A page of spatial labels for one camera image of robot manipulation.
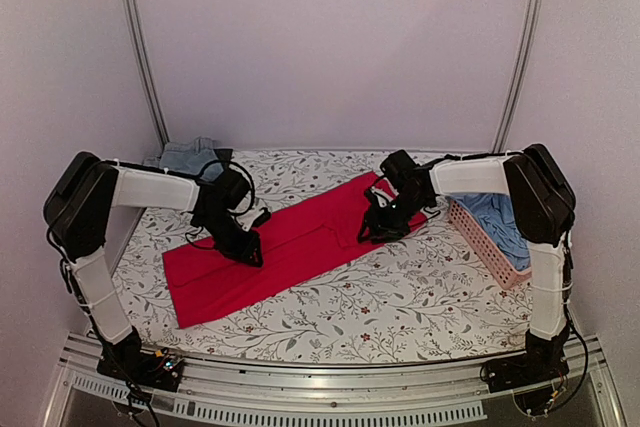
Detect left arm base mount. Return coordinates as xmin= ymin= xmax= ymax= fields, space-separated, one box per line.
xmin=97 ymin=343 xmax=184 ymax=392

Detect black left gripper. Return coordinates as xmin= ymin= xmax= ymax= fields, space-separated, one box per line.
xmin=197 ymin=210 xmax=264 ymax=267

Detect aluminium frame post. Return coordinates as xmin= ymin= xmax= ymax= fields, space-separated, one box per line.
xmin=492 ymin=0 xmax=543 ymax=153
xmin=122 ymin=0 xmax=169 ymax=148

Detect light blue shirt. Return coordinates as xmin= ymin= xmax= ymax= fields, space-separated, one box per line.
xmin=454 ymin=193 xmax=530 ymax=271

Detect pink perforated plastic basket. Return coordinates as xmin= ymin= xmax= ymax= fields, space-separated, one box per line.
xmin=448 ymin=200 xmax=531 ymax=290

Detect aluminium front rail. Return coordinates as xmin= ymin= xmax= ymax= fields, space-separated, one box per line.
xmin=42 ymin=334 xmax=631 ymax=426

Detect aluminium frame post right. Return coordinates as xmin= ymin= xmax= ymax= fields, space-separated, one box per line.
xmin=492 ymin=0 xmax=543 ymax=153

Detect floral patterned tablecloth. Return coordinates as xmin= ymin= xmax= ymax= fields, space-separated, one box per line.
xmin=89 ymin=147 xmax=569 ymax=364

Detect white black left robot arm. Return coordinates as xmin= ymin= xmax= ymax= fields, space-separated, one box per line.
xmin=43 ymin=151 xmax=271 ymax=381

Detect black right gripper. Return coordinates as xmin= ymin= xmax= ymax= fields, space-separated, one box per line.
xmin=358 ymin=190 xmax=432 ymax=243

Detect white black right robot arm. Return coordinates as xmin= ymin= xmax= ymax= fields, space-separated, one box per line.
xmin=357 ymin=144 xmax=576 ymax=383

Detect folded black striped garment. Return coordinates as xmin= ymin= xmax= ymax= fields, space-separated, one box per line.
xmin=214 ymin=148 xmax=233 ymax=170

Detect aluminium frame post left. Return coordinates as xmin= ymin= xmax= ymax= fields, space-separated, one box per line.
xmin=122 ymin=0 xmax=169 ymax=148

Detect red t-shirt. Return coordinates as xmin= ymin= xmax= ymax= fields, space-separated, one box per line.
xmin=162 ymin=170 xmax=430 ymax=330

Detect folded light blue jeans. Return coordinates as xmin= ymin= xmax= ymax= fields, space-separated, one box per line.
xmin=143 ymin=137 xmax=223 ymax=182

